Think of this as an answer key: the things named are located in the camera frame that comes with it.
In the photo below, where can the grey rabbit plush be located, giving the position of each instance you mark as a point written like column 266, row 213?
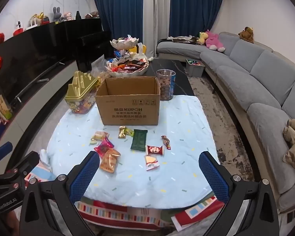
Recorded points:
column 57, row 14

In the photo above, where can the large pink plush toy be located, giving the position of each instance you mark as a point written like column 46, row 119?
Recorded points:
column 213, row 40

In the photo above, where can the white crumpled tissue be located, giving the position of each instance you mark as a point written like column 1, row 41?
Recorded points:
column 45, row 158

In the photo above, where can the orange snack packet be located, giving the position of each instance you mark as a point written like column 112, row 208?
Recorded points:
column 109, row 162

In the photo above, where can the small pink plush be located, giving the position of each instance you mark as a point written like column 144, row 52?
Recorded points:
column 68, row 16

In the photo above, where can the black television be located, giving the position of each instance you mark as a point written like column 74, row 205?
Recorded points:
column 27, row 54

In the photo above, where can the grey sofa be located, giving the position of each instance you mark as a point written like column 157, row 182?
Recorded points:
column 236, row 83

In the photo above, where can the yellow plastic item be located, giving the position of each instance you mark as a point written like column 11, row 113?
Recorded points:
column 140, row 48

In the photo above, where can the white red wafer packet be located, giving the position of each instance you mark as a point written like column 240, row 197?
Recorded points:
column 152, row 162

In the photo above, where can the large heap of snacks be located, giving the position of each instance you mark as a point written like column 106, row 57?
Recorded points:
column 127, row 66

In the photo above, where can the small pale candy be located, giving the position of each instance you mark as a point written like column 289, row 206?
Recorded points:
column 93, row 141

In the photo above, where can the yellow green plush toy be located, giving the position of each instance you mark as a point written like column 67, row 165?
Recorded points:
column 202, row 38

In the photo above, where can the white pink snack packet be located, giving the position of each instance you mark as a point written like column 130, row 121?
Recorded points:
column 100, row 135

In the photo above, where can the blue curtain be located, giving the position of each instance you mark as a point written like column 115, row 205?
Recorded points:
column 194, row 5
column 118, row 7

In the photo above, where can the brown bag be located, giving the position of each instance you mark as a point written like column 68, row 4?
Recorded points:
column 92, row 14

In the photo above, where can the dark green snack packet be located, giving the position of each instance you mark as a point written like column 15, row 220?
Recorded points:
column 139, row 140

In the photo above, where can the grey storage bin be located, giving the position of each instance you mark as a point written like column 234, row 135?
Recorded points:
column 194, row 68

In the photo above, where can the red white candy packet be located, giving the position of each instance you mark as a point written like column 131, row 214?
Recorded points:
column 154, row 150

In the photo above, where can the gold candy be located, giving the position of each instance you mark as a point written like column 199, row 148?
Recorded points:
column 122, row 132

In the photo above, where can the white red toy figure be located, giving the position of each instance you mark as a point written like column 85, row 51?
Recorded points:
column 18, row 28

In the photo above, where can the worn patterned rug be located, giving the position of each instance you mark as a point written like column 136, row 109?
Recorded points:
column 226, row 118

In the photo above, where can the white tiered bowl stand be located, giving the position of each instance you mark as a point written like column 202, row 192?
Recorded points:
column 127, row 74

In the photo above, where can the colourful striped mat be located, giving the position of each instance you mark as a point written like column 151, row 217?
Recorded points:
column 113, row 211

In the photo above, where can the pink red snack packet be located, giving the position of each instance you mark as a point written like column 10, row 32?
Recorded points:
column 103, row 147

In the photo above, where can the gold foil balloon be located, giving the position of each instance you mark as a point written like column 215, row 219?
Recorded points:
column 40, row 17

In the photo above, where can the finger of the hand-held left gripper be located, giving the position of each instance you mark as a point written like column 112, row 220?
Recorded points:
column 2, row 151
column 27, row 163

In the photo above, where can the grey white TV cabinet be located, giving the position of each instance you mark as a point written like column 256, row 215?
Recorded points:
column 39, row 91

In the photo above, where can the clear jar of nuts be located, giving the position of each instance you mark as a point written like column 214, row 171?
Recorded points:
column 165, row 88

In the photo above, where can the brown white cloth heap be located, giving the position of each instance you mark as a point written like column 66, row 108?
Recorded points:
column 182, row 39

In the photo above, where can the gold lid candy container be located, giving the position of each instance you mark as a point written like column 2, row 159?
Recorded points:
column 81, row 88

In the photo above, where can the brown plush toy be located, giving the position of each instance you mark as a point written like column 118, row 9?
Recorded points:
column 246, row 35

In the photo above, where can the pale green printed box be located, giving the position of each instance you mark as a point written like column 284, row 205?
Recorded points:
column 2, row 107

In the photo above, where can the black piano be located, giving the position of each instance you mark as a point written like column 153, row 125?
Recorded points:
column 88, row 46

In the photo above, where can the tray of peanuts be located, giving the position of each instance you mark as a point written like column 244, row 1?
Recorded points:
column 98, row 68

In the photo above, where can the green yellow candy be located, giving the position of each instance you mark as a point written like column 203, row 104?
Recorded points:
column 129, row 132

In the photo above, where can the black metronome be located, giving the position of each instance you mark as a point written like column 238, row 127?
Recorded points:
column 78, row 15

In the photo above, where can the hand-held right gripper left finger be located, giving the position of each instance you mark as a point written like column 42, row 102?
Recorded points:
column 84, row 177

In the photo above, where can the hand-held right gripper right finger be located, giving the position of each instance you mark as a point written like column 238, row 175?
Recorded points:
column 213, row 177

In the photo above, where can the brown cardboard box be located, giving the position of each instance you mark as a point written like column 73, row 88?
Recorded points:
column 127, row 110

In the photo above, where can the twisted patterned wrapper candy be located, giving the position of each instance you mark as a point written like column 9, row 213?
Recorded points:
column 166, row 142

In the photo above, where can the small heap of snacks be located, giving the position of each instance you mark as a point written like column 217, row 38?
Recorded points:
column 125, row 39

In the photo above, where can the grey remote control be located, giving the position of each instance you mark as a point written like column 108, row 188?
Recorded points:
column 43, row 80

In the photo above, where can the white sheer curtain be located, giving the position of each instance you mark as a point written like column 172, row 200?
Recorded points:
column 154, row 12

